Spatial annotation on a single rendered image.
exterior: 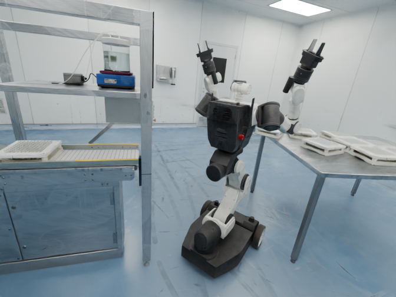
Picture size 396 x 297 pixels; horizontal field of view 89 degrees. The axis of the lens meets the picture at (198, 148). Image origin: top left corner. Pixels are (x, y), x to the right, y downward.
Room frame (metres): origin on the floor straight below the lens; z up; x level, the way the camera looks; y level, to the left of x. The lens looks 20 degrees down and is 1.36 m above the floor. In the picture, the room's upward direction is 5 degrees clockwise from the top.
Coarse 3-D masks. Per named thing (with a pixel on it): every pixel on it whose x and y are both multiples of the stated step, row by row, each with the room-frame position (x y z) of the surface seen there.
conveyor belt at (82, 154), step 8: (64, 152) 1.21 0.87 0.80; (72, 152) 1.22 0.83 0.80; (80, 152) 1.23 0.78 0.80; (88, 152) 1.24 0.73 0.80; (96, 152) 1.25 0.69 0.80; (104, 152) 1.27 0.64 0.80; (112, 152) 1.28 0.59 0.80; (120, 152) 1.29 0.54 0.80; (128, 152) 1.30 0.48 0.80; (136, 152) 1.32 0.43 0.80; (56, 160) 1.08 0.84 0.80; (8, 168) 0.94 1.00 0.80; (16, 168) 0.96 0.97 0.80; (24, 168) 0.97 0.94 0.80; (32, 168) 0.98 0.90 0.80
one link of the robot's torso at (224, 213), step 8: (248, 176) 1.48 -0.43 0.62; (224, 184) 1.54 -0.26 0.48; (248, 184) 1.45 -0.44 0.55; (224, 192) 1.49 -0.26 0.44; (232, 192) 1.44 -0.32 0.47; (240, 192) 1.43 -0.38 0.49; (224, 200) 1.41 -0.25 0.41; (232, 200) 1.39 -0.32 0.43; (216, 208) 1.39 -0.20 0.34; (224, 208) 1.36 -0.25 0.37; (232, 208) 1.36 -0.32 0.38; (216, 216) 1.31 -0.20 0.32; (224, 216) 1.29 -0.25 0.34; (232, 216) 1.32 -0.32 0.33
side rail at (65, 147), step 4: (0, 144) 1.15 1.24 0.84; (4, 144) 1.16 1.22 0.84; (8, 144) 1.16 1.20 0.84; (64, 144) 1.25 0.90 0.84; (68, 144) 1.26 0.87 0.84; (72, 144) 1.26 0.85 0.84; (76, 144) 1.27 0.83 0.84; (80, 144) 1.28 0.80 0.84; (84, 144) 1.28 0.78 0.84; (0, 148) 1.14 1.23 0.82; (64, 148) 1.24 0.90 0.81; (68, 148) 1.25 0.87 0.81; (72, 148) 1.26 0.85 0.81; (76, 148) 1.26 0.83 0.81; (80, 148) 1.27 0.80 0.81; (84, 148) 1.28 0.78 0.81; (88, 148) 1.28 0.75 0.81; (92, 148) 1.29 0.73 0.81; (96, 148) 1.30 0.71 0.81; (100, 148) 1.31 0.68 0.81; (104, 148) 1.31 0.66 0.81; (108, 148) 1.32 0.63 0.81; (112, 148) 1.33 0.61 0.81; (116, 148) 1.33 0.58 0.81; (120, 148) 1.34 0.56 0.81; (124, 148) 1.35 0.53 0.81; (128, 148) 1.36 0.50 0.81
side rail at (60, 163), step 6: (0, 162) 0.93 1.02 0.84; (6, 162) 0.94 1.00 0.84; (12, 162) 0.94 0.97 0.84; (18, 162) 0.95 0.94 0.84; (24, 162) 0.95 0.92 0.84; (30, 162) 0.96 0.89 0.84; (36, 162) 0.97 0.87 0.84; (42, 162) 0.98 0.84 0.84; (48, 162) 0.98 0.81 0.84; (54, 162) 0.99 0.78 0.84; (60, 162) 1.00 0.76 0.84; (66, 162) 1.01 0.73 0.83; (72, 162) 1.02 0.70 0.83; (78, 162) 1.03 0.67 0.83; (84, 162) 1.03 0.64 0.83; (90, 162) 1.04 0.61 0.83; (96, 162) 1.05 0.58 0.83; (102, 162) 1.06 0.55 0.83; (108, 162) 1.07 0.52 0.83; (114, 162) 1.08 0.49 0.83; (120, 162) 1.09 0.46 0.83; (126, 162) 1.10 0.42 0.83; (132, 162) 1.11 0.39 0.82; (0, 168) 0.92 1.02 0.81; (6, 168) 0.93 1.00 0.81
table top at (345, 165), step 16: (288, 144) 1.77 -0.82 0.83; (304, 160) 1.40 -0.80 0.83; (320, 160) 1.43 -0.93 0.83; (336, 160) 1.46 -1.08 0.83; (352, 160) 1.50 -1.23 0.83; (320, 176) 1.21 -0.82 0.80; (336, 176) 1.22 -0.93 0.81; (352, 176) 1.23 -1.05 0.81; (368, 176) 1.24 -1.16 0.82; (384, 176) 1.25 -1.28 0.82
